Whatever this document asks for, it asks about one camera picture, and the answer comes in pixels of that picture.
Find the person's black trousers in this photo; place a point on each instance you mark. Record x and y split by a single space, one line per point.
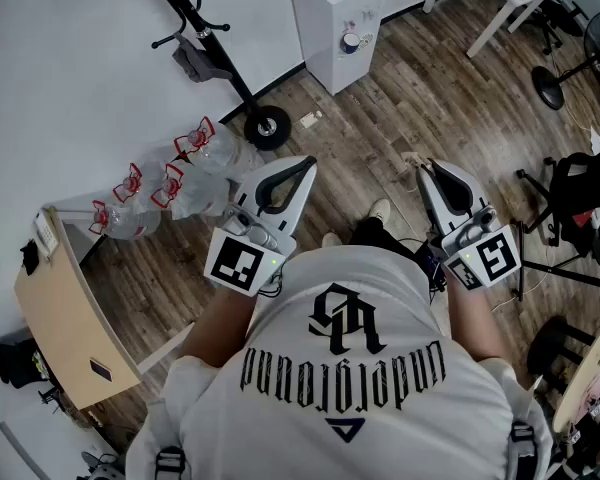
375 235

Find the black round stool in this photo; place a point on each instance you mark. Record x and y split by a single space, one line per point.
555 348

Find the black office chair with castors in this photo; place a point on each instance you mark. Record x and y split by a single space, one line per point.
555 23

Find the black office chair with backrest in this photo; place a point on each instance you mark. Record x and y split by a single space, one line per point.
575 193

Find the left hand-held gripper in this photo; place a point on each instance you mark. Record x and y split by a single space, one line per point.
240 263

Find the black coat rack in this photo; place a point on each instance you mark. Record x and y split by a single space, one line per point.
215 48

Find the grey hanging cloth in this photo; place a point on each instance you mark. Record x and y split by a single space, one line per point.
197 63

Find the black standing fan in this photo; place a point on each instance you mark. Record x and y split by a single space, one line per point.
547 85

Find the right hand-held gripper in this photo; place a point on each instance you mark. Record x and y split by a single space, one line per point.
490 258

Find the small white box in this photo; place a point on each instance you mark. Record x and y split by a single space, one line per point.
310 119

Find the white water dispenser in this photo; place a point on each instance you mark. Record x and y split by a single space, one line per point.
337 13

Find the light wooden desk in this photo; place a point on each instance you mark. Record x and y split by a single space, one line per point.
65 313

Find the person's left white shoe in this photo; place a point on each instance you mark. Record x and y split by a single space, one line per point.
331 240

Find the dark flat card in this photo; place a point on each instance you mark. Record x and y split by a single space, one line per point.
101 370

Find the person's left forearm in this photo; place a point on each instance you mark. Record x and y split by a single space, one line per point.
215 328

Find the small black pouch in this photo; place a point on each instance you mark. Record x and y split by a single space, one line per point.
30 258

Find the round beige table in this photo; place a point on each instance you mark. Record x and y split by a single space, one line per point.
590 378

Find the white paper sheet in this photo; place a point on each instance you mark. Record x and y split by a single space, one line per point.
596 140

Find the beige power strip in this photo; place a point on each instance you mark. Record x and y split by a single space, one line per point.
414 160

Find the black tripod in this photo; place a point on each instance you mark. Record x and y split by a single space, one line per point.
560 270

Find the person's right white shoe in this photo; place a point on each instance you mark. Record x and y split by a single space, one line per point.
380 210

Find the person's right forearm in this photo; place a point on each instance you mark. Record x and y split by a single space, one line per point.
475 328

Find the person's white shoe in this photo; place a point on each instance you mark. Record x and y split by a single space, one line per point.
380 210
331 240

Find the white desk telephone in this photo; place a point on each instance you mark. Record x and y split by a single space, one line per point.
46 233

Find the person's white printed t-shirt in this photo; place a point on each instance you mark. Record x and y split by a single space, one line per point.
350 398

